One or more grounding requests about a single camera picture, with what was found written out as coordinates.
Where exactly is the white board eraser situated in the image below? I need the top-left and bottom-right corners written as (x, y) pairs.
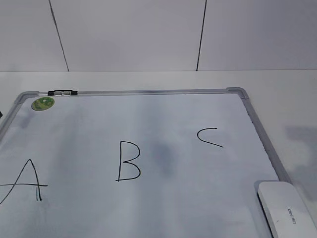
top-left (258, 181), bottom-right (317, 238)

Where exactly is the round green sticker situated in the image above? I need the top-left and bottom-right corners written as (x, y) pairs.
top-left (31, 97), bottom-right (55, 111)

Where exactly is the white board with grey frame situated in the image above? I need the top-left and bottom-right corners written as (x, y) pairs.
top-left (0, 88), bottom-right (293, 238)

